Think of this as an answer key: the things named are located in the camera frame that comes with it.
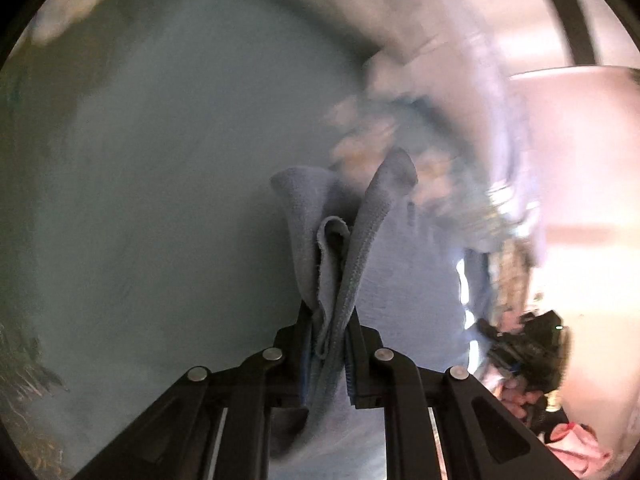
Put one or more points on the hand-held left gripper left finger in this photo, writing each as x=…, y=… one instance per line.
x=302, y=345

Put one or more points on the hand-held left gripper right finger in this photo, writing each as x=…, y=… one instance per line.
x=357, y=380

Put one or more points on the blue garment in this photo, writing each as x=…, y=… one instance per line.
x=360, y=240

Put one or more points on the person's right hand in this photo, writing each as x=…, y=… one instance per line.
x=515, y=395

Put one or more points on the pink cloth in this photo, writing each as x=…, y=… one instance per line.
x=575, y=450

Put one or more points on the teal floral bedsheet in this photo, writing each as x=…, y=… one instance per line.
x=150, y=160

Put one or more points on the white wardrobe with black stripe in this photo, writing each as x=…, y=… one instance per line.
x=575, y=110

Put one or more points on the light blue daisy duvet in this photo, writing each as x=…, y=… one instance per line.
x=450, y=85

